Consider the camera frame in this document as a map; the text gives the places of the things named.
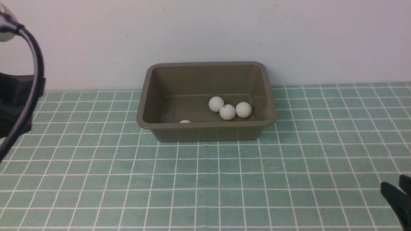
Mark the white ball with dark mark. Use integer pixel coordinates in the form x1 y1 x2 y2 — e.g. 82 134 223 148
235 101 252 118

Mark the black left camera cable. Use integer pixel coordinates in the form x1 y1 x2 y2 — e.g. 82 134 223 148
0 24 45 162

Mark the olive plastic storage bin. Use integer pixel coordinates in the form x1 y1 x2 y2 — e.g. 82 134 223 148
136 61 277 143

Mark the white ball with logo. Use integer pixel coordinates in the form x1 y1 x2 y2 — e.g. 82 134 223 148
219 104 236 120

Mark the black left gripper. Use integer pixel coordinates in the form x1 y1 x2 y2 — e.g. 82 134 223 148
0 73 34 138

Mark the green checkered tablecloth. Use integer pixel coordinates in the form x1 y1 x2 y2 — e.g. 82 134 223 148
0 82 411 231

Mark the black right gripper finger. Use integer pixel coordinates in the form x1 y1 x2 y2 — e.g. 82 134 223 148
399 174 411 194
380 182 411 230

